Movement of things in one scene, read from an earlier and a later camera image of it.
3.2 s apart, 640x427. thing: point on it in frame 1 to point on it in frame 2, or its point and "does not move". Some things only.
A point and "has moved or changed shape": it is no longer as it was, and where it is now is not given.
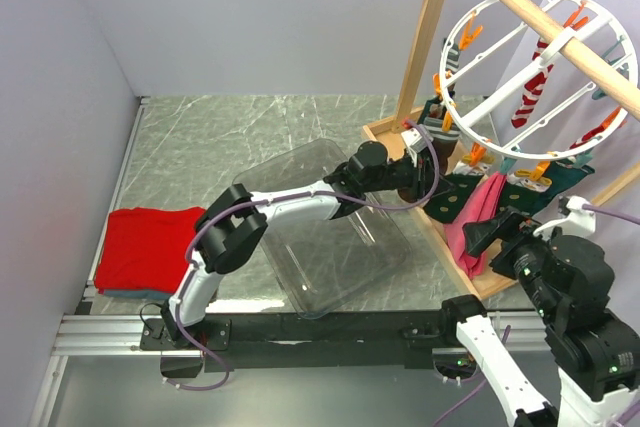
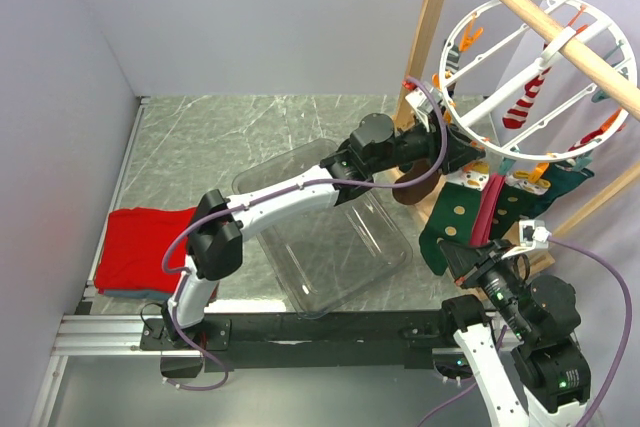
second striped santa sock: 588,135 does not move
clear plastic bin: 323,262 does not move
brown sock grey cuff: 445,143 has moved or changed shape
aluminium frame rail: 84,334 does not move
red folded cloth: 145,248 does not move
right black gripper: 511,225 to 465,261
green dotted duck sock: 452,193 has moved or changed shape
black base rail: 305,341 does not move
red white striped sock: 533,89 has moved or changed shape
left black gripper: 423,176 to 460,151
